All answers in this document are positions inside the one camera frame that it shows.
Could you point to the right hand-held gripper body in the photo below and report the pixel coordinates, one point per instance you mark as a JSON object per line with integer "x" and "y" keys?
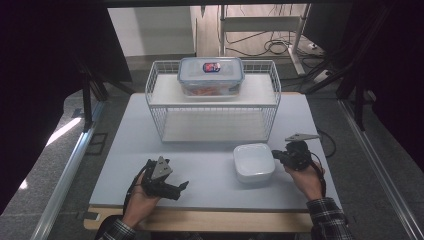
{"x": 298, "y": 155}

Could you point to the person's plaid sleeve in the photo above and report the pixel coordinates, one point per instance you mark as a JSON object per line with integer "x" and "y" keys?
{"x": 116, "y": 230}
{"x": 330, "y": 220}

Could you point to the person's right plaid sleeve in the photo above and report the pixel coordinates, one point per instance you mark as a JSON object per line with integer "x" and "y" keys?
{"x": 330, "y": 220}

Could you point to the person's left hand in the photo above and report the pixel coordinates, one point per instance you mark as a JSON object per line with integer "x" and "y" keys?
{"x": 138, "y": 206}

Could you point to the dark curtain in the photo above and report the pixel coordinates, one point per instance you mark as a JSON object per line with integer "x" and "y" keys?
{"x": 40, "y": 83}
{"x": 396, "y": 66}

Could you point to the white square bowl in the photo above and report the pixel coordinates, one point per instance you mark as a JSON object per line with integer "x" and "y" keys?
{"x": 254, "y": 162}

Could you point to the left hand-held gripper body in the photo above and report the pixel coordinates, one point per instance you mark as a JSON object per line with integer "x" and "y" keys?
{"x": 160, "y": 171}

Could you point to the aluminium rail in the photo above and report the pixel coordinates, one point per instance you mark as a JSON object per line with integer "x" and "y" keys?
{"x": 71, "y": 160}
{"x": 376, "y": 160}

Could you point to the clear plastic food container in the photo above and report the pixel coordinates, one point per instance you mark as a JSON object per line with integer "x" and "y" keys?
{"x": 210, "y": 76}

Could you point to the white desk frame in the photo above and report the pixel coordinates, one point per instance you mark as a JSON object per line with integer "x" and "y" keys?
{"x": 260, "y": 23}

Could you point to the white cabinet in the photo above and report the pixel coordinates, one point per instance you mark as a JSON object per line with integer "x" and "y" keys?
{"x": 150, "y": 30}

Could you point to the white power strip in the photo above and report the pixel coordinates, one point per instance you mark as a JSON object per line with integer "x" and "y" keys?
{"x": 321, "y": 76}

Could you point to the person's left plaid sleeve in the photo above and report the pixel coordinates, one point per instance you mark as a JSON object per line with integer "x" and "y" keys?
{"x": 116, "y": 230}

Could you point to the person's right hand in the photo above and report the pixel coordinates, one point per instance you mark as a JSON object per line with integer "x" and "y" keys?
{"x": 306, "y": 181}

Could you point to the black metal stand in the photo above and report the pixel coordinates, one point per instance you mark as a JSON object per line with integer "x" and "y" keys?
{"x": 87, "y": 100}
{"x": 359, "y": 106}

